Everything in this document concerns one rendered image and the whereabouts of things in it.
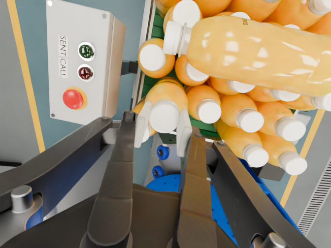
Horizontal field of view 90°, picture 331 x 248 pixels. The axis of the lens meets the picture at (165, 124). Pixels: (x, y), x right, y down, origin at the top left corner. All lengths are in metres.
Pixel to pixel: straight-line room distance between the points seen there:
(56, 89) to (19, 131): 1.74
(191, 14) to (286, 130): 0.25
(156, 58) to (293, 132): 0.27
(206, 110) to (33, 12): 1.62
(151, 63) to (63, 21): 0.16
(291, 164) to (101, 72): 0.39
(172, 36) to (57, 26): 0.20
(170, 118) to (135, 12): 1.30
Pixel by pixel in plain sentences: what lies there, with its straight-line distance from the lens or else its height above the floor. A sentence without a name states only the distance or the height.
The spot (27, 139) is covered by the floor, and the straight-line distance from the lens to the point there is 2.09.
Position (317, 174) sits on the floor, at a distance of 2.24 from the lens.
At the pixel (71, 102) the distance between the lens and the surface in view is 0.34.
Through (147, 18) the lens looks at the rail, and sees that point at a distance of 0.43.
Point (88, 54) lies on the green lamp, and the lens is 0.32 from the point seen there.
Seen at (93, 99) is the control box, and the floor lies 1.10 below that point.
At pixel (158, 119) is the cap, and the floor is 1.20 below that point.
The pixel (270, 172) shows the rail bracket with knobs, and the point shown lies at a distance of 0.56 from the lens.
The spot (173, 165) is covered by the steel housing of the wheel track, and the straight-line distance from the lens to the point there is 0.57.
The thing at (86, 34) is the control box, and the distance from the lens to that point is 0.33.
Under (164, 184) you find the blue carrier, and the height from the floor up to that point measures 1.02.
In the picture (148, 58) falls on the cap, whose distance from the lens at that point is 0.28.
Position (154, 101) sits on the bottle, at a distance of 0.24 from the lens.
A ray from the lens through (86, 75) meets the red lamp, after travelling 0.32.
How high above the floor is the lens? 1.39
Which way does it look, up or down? 70 degrees down
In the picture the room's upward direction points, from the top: 173 degrees counter-clockwise
